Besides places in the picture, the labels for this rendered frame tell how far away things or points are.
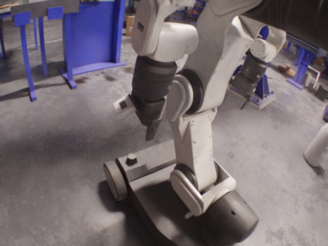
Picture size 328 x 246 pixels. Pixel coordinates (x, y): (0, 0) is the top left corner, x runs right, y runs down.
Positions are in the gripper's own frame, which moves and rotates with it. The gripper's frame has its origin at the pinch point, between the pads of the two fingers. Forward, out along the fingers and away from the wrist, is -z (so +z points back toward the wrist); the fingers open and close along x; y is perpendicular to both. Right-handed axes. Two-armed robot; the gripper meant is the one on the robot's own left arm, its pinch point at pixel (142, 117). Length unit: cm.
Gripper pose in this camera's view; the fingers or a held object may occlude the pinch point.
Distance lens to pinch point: 49.2
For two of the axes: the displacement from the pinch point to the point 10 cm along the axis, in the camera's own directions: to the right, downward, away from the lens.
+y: -8.3, 2.3, -5.1
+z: 2.6, -6.4, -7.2
